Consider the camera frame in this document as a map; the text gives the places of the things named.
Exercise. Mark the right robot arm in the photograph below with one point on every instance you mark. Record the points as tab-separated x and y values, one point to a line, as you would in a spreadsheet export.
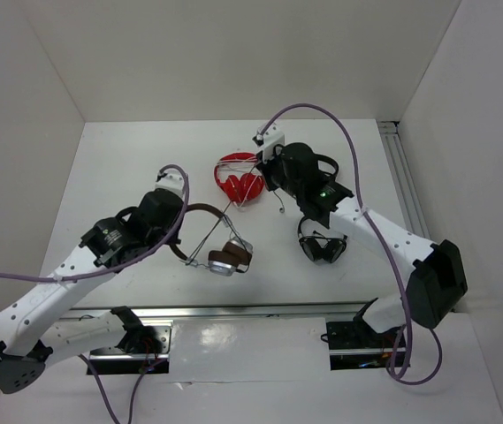
430	275

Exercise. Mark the aluminium rail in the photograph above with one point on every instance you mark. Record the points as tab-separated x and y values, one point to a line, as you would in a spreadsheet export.
339	309
402	178

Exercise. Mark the red headphones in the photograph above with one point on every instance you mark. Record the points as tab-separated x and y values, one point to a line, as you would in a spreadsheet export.
236	176

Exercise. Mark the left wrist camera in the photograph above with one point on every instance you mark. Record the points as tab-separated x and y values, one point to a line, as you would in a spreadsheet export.
171	189

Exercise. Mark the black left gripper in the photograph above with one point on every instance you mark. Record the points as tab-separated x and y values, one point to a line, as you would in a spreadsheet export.
175	239

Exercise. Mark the far black headphones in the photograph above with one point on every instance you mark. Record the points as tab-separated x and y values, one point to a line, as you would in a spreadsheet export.
330	166

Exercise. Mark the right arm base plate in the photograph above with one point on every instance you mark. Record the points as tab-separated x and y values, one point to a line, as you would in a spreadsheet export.
357	337

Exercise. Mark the near black headphones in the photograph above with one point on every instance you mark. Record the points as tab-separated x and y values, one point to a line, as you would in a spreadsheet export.
318	247

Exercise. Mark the white front cover panel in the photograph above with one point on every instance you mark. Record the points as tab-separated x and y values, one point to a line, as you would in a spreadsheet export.
248	350

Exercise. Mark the right aluminium rail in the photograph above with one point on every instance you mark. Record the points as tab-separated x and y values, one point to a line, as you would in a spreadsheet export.
402	178

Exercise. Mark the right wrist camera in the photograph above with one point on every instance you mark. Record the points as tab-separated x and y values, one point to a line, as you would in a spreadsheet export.
266	138

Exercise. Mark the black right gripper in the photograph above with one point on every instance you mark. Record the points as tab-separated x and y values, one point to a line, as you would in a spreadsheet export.
264	167

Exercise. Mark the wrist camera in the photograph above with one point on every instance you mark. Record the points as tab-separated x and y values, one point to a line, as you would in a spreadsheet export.
171	189
266	138

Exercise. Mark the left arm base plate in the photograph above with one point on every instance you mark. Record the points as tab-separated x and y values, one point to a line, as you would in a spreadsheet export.
149	352

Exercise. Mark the front aluminium rail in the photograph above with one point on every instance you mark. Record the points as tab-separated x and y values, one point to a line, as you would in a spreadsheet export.
339	309

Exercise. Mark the black headphones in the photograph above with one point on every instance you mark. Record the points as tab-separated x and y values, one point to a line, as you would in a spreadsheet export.
330	166
318	247

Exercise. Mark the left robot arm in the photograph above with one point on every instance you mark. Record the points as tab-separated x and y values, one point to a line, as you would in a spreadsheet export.
32	337

